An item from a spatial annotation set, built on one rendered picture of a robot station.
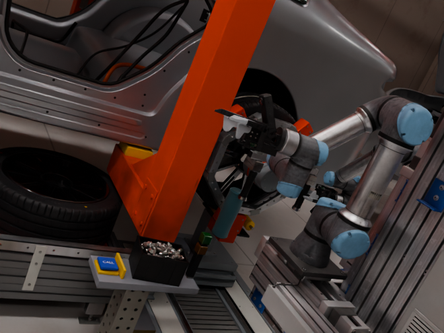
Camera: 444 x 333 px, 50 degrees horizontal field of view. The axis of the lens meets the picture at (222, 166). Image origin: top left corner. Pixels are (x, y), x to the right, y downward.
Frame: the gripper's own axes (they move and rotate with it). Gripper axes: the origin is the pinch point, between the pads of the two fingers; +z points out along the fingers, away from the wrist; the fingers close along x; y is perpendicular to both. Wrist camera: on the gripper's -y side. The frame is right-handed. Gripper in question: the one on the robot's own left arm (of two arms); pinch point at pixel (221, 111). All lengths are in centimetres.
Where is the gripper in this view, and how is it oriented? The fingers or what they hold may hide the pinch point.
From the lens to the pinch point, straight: 136.3
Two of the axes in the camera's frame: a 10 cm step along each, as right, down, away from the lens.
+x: -2.6, -2.4, 9.3
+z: -9.0, -2.9, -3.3
